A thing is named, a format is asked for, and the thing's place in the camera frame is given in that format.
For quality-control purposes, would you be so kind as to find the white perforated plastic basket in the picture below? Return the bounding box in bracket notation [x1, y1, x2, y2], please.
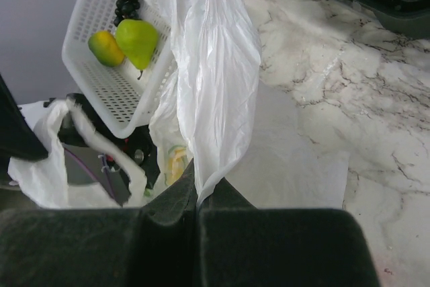
[62, 0, 175, 138]

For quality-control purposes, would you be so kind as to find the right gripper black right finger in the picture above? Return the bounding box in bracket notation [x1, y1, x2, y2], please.
[198, 180, 380, 286]

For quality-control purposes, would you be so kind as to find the white plastic bag lemon print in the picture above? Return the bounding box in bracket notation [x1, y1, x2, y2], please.
[8, 0, 349, 209]

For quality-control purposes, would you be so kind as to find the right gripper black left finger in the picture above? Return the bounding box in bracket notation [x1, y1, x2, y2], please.
[1, 165, 196, 286]

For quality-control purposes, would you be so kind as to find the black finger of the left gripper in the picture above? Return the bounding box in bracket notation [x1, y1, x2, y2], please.
[1, 78, 48, 161]

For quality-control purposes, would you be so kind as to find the green fake pear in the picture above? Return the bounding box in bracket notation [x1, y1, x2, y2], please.
[114, 19, 158, 80]

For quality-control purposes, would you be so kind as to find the black fake grape bunch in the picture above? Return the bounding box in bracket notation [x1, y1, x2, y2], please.
[113, 0, 141, 27]

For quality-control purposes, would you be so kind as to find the yellow green fake mango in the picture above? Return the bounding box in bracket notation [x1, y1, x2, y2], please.
[87, 30, 125, 67]

